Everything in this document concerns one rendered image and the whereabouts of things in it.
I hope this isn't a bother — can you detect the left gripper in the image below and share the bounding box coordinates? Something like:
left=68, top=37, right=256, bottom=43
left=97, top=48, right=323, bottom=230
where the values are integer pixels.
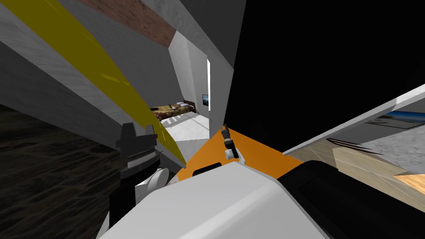
left=115, top=122, right=159, bottom=157

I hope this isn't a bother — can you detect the bed with patterned brown cover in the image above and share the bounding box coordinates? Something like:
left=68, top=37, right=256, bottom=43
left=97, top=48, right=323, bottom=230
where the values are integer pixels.
left=150, top=99, right=197, bottom=122

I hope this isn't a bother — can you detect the yellow door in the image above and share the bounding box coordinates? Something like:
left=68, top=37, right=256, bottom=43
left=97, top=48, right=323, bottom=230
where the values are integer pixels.
left=1, top=0, right=187, bottom=166

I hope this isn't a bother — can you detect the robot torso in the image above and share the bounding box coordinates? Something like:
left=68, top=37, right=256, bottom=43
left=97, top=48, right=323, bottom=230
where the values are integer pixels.
left=108, top=161, right=330, bottom=239

